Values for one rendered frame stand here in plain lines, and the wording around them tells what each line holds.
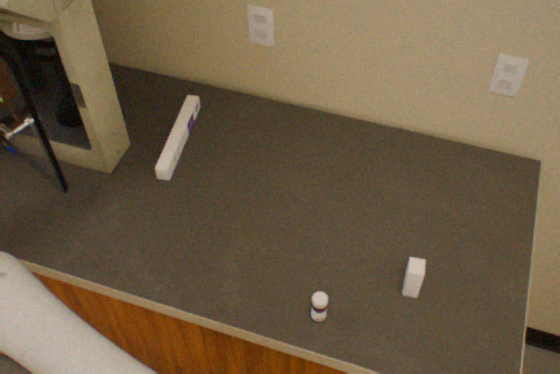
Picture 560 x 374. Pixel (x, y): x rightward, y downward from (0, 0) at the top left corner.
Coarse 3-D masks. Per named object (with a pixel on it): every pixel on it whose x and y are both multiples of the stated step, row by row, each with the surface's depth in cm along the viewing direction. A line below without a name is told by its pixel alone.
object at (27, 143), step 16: (0, 64) 120; (0, 80) 127; (16, 80) 119; (16, 96) 126; (16, 112) 133; (32, 112) 126; (32, 128) 131; (16, 144) 150; (32, 144) 139; (32, 160) 148; (48, 160) 138; (48, 176) 147; (64, 192) 145
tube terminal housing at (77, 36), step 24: (72, 0) 124; (48, 24) 124; (72, 24) 126; (96, 24) 135; (72, 48) 129; (96, 48) 137; (72, 72) 133; (96, 72) 140; (96, 96) 142; (96, 120) 145; (120, 120) 156; (96, 144) 150; (120, 144) 159; (96, 168) 158
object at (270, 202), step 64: (128, 128) 168; (192, 128) 168; (256, 128) 168; (320, 128) 168; (384, 128) 168; (0, 192) 154; (128, 192) 154; (192, 192) 153; (256, 192) 153; (320, 192) 153; (384, 192) 153; (448, 192) 153; (512, 192) 153; (64, 256) 141; (128, 256) 141; (192, 256) 141; (256, 256) 141; (320, 256) 141; (384, 256) 141; (448, 256) 141; (512, 256) 141; (192, 320) 134; (256, 320) 131; (384, 320) 130; (448, 320) 130; (512, 320) 130
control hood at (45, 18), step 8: (0, 0) 108; (8, 0) 108; (16, 0) 109; (24, 0) 111; (32, 0) 113; (40, 0) 115; (48, 0) 117; (0, 8) 110; (8, 8) 108; (16, 8) 110; (24, 8) 112; (32, 8) 114; (40, 8) 116; (48, 8) 118; (24, 16) 117; (32, 16) 115; (40, 16) 116; (48, 16) 119; (56, 16) 121
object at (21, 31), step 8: (0, 24) 134; (8, 24) 132; (16, 24) 131; (24, 24) 130; (8, 32) 133; (16, 32) 132; (24, 32) 131; (32, 32) 131; (40, 32) 132; (48, 32) 132
